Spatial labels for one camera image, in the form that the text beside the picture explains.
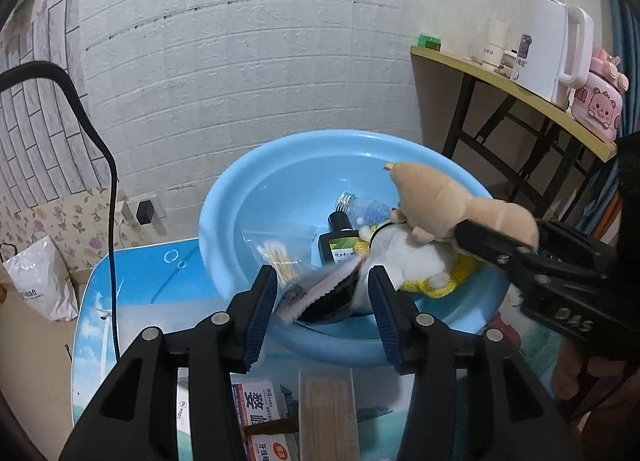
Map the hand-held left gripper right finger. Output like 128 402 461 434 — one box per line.
367 264 576 461

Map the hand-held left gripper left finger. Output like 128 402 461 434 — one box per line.
59 264 279 461

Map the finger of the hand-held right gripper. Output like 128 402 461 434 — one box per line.
537 219 619 267
452 218 541 273

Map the tan plush toy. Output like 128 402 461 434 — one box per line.
385 161 541 254

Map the clear bag of cotton swabs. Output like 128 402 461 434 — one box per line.
241 230 321 292

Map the clear bottle with metal cap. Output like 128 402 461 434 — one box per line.
335 192 401 232

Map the light blue plastic basin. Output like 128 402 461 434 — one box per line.
198 130 508 369

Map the sea print desktop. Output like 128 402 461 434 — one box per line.
71 236 566 461

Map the white and yellow plush toy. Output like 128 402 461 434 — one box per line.
357 221 488 317

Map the cotton swab box with band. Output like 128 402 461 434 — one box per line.
230 381 303 461

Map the dark green bottle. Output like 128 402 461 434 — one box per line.
299 212 373 326

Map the clear bag of toothpicks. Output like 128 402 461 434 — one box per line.
298 367 360 461

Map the pink cartoon pig box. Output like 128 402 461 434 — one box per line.
570 47 626 142

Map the wooden side table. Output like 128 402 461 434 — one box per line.
410 45 621 242

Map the white electric kettle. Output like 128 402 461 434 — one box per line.
514 0 595 109

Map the white ribbed cup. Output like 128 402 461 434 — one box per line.
481 14 508 67

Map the white plastic bag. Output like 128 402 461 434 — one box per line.
0 235 80 323

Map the white wall socket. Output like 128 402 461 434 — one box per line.
122 196 166 229

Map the black cable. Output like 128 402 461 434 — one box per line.
0 62 123 362

